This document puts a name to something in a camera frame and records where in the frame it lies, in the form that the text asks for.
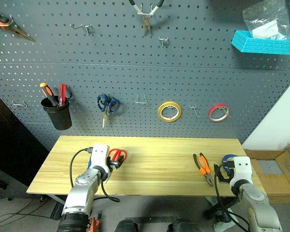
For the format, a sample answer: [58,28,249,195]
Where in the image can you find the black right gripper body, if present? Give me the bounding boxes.
[225,163,234,181]

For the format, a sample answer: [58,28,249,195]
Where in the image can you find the long metal pegboard hook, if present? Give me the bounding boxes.
[71,23,94,36]

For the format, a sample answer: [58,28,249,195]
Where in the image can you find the brown cardboard box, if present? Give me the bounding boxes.
[244,139,290,204]

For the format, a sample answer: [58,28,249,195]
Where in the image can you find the black table frame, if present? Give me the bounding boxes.
[39,193,233,221]

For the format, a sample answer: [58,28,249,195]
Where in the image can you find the dark rounded shape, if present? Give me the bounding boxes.
[167,218,197,232]
[113,218,139,232]

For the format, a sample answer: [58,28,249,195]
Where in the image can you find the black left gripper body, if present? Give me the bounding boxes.
[106,156,117,171]

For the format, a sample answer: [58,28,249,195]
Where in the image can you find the clear plastic bag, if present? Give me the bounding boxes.
[242,0,290,41]

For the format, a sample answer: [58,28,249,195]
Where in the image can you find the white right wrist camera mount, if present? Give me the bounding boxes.
[229,156,253,186]

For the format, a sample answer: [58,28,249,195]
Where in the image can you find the orange black combination pliers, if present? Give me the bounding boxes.
[192,152,215,188]

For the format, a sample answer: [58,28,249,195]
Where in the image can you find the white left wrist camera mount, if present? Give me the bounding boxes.
[90,144,111,174]

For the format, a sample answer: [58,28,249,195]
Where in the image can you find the orange black device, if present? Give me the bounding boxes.
[87,216,102,232]

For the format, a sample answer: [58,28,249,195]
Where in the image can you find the orange black screwdriver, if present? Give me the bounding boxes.
[39,82,59,107]

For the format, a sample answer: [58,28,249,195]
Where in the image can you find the red handled screwdriver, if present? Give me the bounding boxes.
[58,83,68,108]

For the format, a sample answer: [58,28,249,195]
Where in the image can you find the short metal pegboard hook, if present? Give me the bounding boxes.
[158,36,170,48]

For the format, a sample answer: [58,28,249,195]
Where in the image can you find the floor cables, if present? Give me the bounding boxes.
[0,195,53,227]

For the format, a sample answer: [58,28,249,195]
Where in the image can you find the red handled scissors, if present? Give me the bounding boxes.
[108,148,128,163]

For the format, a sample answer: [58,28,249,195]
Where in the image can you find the metal wire pliers holder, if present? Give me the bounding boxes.
[134,93,147,105]

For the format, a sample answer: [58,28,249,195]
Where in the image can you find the orange black long-nose pliers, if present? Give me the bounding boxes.
[0,7,36,43]

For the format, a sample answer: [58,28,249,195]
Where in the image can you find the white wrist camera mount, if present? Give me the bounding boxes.
[229,156,253,186]
[90,144,111,174]

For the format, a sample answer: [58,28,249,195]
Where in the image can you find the red tape roll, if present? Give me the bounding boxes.
[208,104,231,123]

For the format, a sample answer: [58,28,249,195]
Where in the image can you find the blue plastic bin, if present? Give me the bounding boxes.
[231,29,290,56]

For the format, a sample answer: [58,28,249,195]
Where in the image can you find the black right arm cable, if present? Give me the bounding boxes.
[213,163,252,232]

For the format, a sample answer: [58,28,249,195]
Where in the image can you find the blue handled scissors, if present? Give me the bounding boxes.
[97,93,121,129]

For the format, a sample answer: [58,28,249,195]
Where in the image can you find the white handled circlip pliers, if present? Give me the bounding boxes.
[128,0,165,37]

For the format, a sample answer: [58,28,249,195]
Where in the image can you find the grey foam sheet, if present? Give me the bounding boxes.
[258,160,284,175]

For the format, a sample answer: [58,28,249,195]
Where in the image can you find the black flat bar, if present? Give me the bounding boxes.
[124,216,175,222]

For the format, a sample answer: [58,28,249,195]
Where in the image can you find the yellow tape roll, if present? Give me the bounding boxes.
[157,101,183,123]

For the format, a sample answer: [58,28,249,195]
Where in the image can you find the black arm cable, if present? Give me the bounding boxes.
[213,163,252,232]
[69,147,121,203]

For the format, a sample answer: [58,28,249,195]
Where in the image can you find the black plastic cup holder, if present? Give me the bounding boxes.
[40,95,73,131]

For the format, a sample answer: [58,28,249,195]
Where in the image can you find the grey metal pegboard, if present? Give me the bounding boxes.
[0,0,290,155]

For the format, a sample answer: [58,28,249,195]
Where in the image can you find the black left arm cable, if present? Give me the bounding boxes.
[69,147,121,203]

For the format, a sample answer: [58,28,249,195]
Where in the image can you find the blue tape roll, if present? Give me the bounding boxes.
[221,154,238,179]

